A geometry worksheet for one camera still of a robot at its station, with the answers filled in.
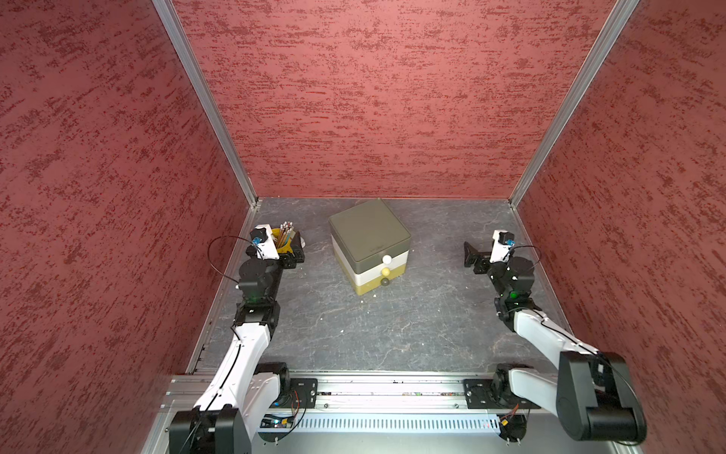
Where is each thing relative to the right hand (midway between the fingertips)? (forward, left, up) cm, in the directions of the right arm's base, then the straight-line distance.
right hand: (477, 245), depth 86 cm
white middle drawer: (-8, +34, -3) cm, 35 cm away
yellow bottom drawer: (-6, +34, -15) cm, 37 cm away
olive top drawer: (-5, +34, +5) cm, 35 cm away
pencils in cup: (+6, +61, +1) cm, 61 cm away
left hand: (-2, +58, +8) cm, 59 cm away
